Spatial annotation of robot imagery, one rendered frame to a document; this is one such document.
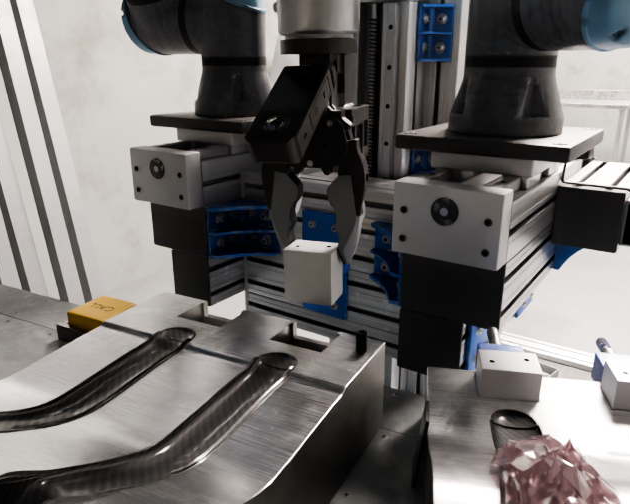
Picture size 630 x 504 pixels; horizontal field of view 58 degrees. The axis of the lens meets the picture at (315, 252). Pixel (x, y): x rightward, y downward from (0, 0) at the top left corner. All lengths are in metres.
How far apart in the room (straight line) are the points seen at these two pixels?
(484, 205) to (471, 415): 0.26
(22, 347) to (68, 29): 2.28
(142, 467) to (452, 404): 0.26
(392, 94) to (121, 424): 0.69
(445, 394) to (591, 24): 0.41
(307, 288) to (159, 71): 2.75
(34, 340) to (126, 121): 2.38
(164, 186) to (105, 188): 2.09
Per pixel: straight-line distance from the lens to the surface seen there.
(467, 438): 0.48
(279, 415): 0.44
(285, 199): 0.56
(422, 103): 1.03
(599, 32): 0.69
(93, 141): 3.00
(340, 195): 0.54
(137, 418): 0.46
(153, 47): 1.16
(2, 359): 0.77
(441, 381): 0.55
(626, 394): 0.55
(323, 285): 0.56
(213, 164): 0.97
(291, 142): 0.46
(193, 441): 0.43
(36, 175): 2.29
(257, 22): 1.06
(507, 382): 0.53
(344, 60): 0.58
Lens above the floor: 1.13
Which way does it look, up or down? 18 degrees down
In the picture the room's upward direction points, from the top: straight up
